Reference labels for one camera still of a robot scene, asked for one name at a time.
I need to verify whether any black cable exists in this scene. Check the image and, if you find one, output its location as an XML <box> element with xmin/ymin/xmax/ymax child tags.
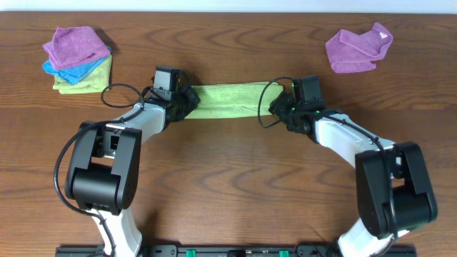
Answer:
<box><xmin>53</xmin><ymin>83</ymin><xmax>154</xmax><ymax>257</ymax></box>
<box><xmin>257</xmin><ymin>76</ymin><xmax>399</xmax><ymax>251</ymax></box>

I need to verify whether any crumpled purple cloth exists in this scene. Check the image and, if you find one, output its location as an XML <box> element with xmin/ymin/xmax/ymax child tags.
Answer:
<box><xmin>325</xmin><ymin>23</ymin><xmax>393</xmax><ymax>74</ymax></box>

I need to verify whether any folded blue cloth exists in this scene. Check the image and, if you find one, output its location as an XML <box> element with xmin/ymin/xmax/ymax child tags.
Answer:
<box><xmin>41</xmin><ymin>55</ymin><xmax>111</xmax><ymax>85</ymax></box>

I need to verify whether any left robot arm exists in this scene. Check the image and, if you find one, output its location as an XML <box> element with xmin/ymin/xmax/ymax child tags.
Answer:
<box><xmin>59</xmin><ymin>85</ymin><xmax>200</xmax><ymax>256</ymax></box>

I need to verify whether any left black cable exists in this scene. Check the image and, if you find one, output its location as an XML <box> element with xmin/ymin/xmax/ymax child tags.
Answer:
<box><xmin>53</xmin><ymin>83</ymin><xmax>154</xmax><ymax>257</ymax></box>

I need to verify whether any folded green cloth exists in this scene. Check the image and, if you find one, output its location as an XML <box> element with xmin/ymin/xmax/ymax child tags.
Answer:
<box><xmin>53</xmin><ymin>56</ymin><xmax>112</xmax><ymax>94</ymax></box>

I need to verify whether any light green cloth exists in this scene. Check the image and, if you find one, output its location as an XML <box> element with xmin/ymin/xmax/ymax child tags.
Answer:
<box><xmin>186</xmin><ymin>81</ymin><xmax>267</xmax><ymax>119</ymax></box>

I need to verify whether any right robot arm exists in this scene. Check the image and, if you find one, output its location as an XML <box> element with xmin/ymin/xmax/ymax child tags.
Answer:
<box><xmin>268</xmin><ymin>92</ymin><xmax>438</xmax><ymax>256</ymax></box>

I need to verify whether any right black cable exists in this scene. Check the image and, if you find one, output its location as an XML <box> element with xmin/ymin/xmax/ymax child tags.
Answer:
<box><xmin>257</xmin><ymin>76</ymin><xmax>399</xmax><ymax>251</ymax></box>

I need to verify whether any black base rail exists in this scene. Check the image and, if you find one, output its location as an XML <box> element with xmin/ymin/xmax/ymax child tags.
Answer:
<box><xmin>55</xmin><ymin>244</ymin><xmax>418</xmax><ymax>257</ymax></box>

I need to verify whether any folded purple cloth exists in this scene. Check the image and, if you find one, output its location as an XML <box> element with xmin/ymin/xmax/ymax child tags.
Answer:
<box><xmin>43</xmin><ymin>26</ymin><xmax>111</xmax><ymax>70</ymax></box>

